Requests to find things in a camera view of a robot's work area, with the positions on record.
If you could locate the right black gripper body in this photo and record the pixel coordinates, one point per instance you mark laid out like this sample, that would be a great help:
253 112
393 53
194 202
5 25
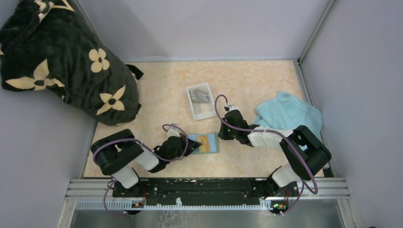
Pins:
228 134

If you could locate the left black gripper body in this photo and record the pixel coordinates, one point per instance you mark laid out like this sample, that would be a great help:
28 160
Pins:
182 147

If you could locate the yellow credit card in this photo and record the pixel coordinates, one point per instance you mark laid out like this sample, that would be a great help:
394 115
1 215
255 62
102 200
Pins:
205 145

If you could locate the translucent white plastic bin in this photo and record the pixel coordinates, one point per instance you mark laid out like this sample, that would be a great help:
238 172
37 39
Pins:
201 110

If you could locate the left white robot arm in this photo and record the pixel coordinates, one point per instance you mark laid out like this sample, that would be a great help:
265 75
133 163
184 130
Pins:
113 154

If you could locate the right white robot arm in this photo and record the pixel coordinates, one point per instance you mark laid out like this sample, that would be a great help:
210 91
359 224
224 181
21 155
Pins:
305 153

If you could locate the light blue towel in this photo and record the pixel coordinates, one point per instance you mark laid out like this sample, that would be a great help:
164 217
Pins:
287 112

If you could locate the black floral blanket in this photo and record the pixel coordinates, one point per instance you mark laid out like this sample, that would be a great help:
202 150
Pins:
47 44

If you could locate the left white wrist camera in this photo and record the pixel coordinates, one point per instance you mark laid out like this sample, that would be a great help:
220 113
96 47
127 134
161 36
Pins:
173 132

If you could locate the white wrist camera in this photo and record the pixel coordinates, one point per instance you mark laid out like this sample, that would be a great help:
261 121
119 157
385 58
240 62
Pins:
173 132
230 107

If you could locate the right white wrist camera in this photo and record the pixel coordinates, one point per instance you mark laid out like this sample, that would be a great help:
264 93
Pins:
230 107

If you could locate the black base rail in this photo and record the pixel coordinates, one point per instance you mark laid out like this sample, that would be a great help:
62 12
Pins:
203 191

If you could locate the aluminium frame rail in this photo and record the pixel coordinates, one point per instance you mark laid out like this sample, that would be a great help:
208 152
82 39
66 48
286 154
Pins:
97 194

